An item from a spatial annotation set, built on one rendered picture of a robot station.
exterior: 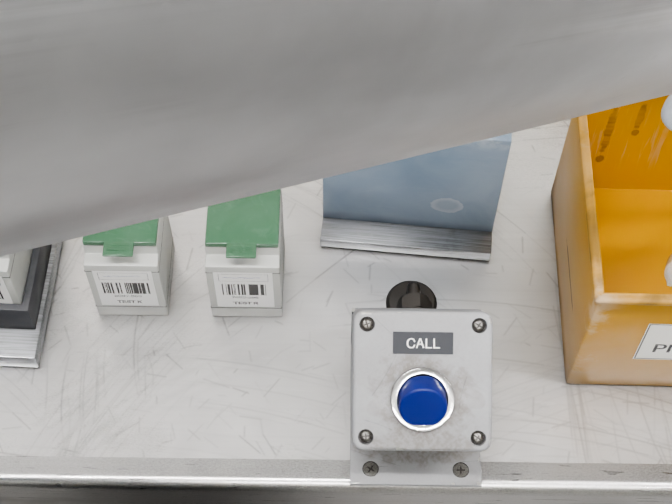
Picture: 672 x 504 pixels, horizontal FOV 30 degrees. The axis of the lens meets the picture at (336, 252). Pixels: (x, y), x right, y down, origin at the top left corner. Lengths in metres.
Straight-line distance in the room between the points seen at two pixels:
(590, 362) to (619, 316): 0.05
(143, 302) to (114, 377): 0.04
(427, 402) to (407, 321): 0.04
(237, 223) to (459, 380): 0.15
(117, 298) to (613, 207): 0.30
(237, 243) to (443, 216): 0.13
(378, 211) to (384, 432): 0.15
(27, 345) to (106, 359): 0.04
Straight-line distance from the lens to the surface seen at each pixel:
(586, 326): 0.65
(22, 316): 0.70
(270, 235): 0.67
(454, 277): 0.74
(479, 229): 0.74
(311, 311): 0.72
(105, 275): 0.69
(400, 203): 0.72
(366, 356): 0.63
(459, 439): 0.63
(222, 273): 0.68
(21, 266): 0.70
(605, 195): 0.77
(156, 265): 0.68
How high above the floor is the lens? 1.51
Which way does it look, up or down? 59 degrees down
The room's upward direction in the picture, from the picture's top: 1 degrees clockwise
